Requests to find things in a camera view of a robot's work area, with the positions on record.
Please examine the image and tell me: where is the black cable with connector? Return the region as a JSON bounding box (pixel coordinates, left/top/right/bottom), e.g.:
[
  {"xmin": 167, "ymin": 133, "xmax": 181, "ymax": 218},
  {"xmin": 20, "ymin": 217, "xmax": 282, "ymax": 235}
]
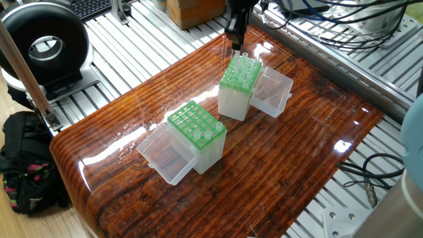
[{"xmin": 340, "ymin": 153, "xmax": 405, "ymax": 209}]

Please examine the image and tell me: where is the silver robot mount plate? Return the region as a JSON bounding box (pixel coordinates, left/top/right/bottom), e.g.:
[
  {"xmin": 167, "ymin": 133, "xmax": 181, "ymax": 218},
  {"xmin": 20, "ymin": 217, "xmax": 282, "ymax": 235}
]
[{"xmin": 323, "ymin": 206, "xmax": 377, "ymax": 238}]

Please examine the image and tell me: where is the brown wooden pole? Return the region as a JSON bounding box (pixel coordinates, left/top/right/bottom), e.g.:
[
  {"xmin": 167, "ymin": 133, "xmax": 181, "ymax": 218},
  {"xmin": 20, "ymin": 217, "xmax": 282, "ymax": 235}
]
[{"xmin": 0, "ymin": 26, "xmax": 59, "ymax": 132}]

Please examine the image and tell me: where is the black backpack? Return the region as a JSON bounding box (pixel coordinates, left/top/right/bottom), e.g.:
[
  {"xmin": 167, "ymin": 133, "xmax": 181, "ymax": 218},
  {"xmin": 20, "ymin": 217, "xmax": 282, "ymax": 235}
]
[{"xmin": 0, "ymin": 110, "xmax": 72, "ymax": 214}]

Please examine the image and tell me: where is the clear green-rack pipette tip box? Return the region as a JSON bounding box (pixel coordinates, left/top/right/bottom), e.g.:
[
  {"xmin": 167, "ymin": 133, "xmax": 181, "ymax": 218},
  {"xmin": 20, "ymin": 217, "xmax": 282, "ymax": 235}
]
[
  {"xmin": 218, "ymin": 53, "xmax": 293, "ymax": 122},
  {"xmin": 137, "ymin": 101, "xmax": 227, "ymax": 186}
]

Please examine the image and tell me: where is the brown cardboard box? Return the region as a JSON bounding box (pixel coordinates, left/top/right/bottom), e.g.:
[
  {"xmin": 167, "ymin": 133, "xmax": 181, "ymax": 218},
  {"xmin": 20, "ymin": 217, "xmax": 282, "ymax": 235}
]
[{"xmin": 165, "ymin": 0, "xmax": 227, "ymax": 31}]

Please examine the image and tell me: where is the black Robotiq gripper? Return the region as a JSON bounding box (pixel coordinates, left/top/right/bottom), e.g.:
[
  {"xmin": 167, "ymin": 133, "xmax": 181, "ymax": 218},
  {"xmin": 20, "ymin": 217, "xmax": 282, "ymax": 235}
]
[{"xmin": 225, "ymin": 0, "xmax": 257, "ymax": 51}]

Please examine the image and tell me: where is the black cable bundle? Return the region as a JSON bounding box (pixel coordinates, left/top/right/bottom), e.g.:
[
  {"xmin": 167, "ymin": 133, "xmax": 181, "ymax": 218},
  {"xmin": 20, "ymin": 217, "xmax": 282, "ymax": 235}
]
[{"xmin": 261, "ymin": 0, "xmax": 423, "ymax": 54}]

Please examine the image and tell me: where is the black ring light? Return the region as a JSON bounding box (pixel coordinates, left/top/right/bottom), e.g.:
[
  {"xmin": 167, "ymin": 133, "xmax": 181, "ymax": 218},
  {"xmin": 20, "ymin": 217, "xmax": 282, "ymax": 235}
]
[{"xmin": 0, "ymin": 3, "xmax": 90, "ymax": 101}]

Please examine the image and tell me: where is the black keyboard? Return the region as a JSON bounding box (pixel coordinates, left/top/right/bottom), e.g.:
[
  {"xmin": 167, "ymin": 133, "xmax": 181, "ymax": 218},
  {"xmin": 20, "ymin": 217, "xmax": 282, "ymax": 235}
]
[{"xmin": 66, "ymin": 0, "xmax": 114, "ymax": 19}]

